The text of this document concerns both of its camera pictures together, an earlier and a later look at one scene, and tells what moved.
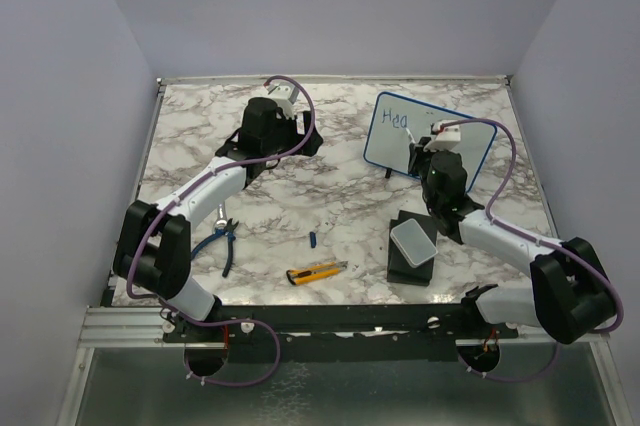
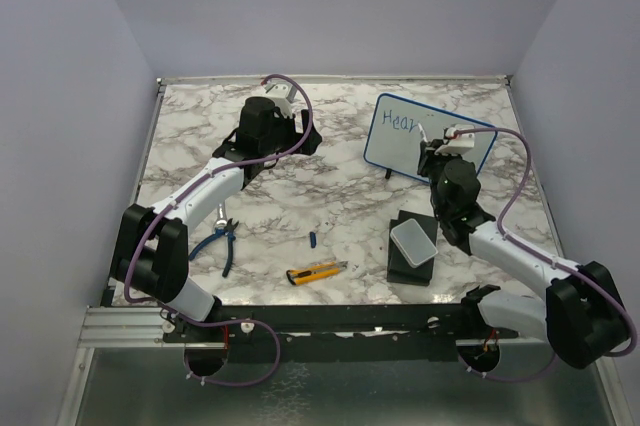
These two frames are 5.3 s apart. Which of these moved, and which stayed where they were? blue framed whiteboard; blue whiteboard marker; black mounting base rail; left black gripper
Moved: blue whiteboard marker
Stayed: black mounting base rail; blue framed whiteboard; left black gripper
